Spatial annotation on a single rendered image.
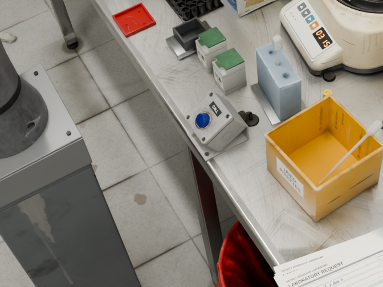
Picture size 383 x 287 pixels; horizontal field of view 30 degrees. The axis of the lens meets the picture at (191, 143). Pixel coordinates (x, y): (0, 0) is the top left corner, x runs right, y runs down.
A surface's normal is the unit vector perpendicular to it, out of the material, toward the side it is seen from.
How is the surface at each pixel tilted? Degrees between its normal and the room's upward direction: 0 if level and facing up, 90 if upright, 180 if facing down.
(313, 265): 0
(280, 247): 0
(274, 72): 0
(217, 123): 30
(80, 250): 90
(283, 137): 90
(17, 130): 74
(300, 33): 25
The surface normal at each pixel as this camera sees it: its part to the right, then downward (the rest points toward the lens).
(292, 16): -0.51, -0.40
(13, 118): 0.60, 0.36
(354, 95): -0.12, -0.59
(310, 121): 0.54, 0.64
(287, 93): 0.34, 0.73
